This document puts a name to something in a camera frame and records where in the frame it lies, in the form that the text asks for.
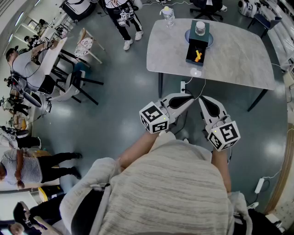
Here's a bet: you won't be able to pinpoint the black table leg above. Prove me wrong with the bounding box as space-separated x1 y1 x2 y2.
158 73 164 99
247 89 269 112

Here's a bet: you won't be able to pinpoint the blue chair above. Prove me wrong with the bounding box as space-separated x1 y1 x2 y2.
247 13 283 39

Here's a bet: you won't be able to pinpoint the black bulky bag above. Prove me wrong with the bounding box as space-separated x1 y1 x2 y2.
60 0 97 22

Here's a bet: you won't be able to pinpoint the white rounded machine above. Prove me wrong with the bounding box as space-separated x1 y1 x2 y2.
237 0 258 18

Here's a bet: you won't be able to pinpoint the dark blue drawer box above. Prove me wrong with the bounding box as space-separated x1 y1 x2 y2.
185 20 211 67

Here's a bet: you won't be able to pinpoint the black office chair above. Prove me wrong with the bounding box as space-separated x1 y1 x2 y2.
189 0 227 22

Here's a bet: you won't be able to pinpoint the white cable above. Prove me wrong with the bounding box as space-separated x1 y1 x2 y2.
183 76 194 90
194 78 206 101

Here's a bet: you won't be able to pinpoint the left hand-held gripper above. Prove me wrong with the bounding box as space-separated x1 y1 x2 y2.
139 93 195 134

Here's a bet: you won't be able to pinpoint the white chair black legs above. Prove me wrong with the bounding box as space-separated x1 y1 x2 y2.
45 68 104 106

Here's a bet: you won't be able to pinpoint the white long table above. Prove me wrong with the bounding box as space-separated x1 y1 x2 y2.
38 36 69 76

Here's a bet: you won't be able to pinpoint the black shoulder strap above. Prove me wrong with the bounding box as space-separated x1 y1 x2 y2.
71 183 111 235

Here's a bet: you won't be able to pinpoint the person's right forearm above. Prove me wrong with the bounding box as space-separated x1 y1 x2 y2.
210 146 232 193

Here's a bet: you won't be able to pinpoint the white round charger pad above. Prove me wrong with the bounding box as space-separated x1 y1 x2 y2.
190 67 203 78

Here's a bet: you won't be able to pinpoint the blue plate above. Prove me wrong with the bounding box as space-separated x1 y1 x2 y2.
184 28 215 50

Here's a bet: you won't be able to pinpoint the yellow toy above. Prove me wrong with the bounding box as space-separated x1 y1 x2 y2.
194 47 203 63

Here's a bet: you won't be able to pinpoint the person in white shirt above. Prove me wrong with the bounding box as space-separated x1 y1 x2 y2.
59 132 253 235

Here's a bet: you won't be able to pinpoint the clear water bottle yellow cap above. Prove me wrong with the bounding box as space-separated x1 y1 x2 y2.
160 6 175 29

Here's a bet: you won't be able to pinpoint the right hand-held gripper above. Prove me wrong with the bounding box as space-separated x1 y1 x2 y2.
198 95 241 152

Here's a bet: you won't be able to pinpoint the glass jar white lid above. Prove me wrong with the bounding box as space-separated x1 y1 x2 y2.
195 21 206 36

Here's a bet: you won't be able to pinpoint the person's left forearm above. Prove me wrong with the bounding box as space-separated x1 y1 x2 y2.
118 131 161 172

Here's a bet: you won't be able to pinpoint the wooden chair floral cushion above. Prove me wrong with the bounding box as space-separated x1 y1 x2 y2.
73 27 106 65

